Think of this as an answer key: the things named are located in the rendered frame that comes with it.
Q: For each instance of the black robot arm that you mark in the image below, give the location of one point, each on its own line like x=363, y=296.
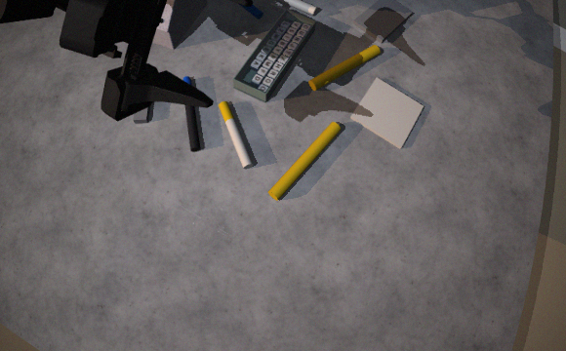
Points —
x=88, y=27

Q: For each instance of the grey cylinder with tan tip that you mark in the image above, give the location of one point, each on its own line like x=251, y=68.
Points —
x=301, y=5

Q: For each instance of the blue tapered rod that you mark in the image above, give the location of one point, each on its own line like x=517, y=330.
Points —
x=254, y=11

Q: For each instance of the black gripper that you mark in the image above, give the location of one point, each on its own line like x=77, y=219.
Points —
x=133, y=87

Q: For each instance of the beige flat square panel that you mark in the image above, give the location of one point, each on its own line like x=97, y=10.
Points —
x=387, y=112

